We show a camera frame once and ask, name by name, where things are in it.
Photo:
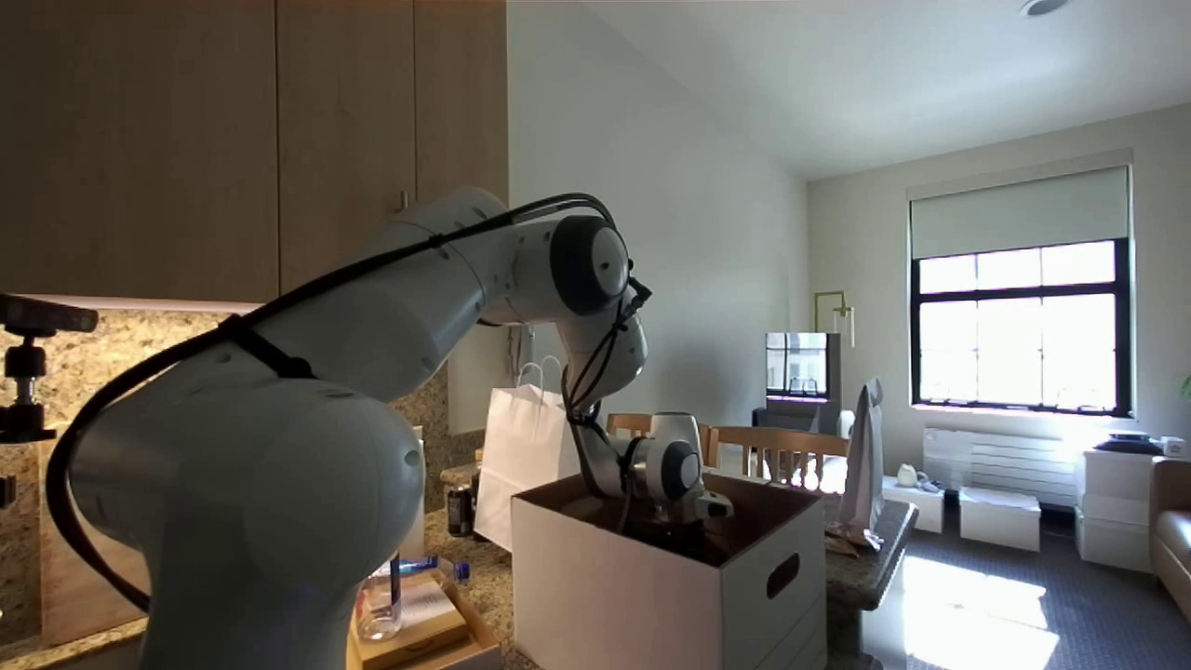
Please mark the dark dining table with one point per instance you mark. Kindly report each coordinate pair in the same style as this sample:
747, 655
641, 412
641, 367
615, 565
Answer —
878, 558

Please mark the wooden wall cabinet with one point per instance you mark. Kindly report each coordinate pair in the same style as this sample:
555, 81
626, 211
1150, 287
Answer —
188, 151

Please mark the black flat item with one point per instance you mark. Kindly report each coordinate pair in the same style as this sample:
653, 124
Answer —
1133, 443

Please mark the brown box with white label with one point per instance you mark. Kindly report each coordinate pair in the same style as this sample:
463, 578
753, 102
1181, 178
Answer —
430, 635

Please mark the flat screen television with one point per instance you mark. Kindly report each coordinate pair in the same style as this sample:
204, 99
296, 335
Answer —
797, 361

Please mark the half open roller blind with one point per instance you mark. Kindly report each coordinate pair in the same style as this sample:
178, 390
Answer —
1026, 211

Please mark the small white storage box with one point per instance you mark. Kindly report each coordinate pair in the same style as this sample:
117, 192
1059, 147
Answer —
918, 506

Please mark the white paper bag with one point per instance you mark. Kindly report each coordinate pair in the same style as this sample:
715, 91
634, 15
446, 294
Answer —
521, 459

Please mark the black framed window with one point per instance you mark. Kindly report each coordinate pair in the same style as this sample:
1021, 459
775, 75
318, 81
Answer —
1026, 335

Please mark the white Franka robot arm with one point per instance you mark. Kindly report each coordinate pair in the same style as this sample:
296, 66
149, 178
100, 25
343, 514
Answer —
249, 496

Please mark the white drawer chest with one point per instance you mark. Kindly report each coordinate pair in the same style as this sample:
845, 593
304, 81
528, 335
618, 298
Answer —
1119, 506

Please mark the white radiator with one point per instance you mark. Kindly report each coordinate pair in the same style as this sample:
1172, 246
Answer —
1007, 467

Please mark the white cardboard box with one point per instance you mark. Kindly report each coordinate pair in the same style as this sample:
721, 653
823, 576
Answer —
618, 598

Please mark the dark jar with cork lid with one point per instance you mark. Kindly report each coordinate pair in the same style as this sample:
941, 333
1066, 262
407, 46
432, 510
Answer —
463, 510

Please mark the clear bottle blue cap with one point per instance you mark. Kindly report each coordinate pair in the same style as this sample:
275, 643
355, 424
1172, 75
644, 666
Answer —
396, 599

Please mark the beige sofa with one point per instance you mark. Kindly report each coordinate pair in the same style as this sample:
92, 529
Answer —
1175, 545

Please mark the wide white storage box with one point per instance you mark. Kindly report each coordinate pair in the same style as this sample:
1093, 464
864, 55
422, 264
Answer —
1000, 519

